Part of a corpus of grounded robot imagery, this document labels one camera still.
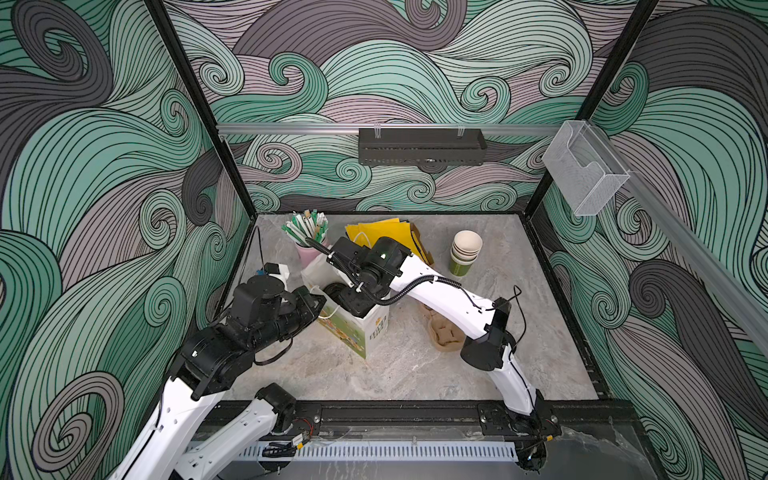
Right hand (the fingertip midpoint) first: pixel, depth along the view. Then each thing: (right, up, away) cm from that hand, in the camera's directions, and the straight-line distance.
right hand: (357, 302), depth 74 cm
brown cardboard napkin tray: (+23, +10, +30) cm, 39 cm away
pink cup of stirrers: (-17, +21, +19) cm, 33 cm away
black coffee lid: (-4, +4, -7) cm, 10 cm away
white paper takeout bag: (+1, -8, -2) cm, 8 cm away
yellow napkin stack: (+1, +18, +33) cm, 37 cm away
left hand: (-5, +4, -11) cm, 13 cm away
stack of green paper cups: (+32, +12, +16) cm, 38 cm away
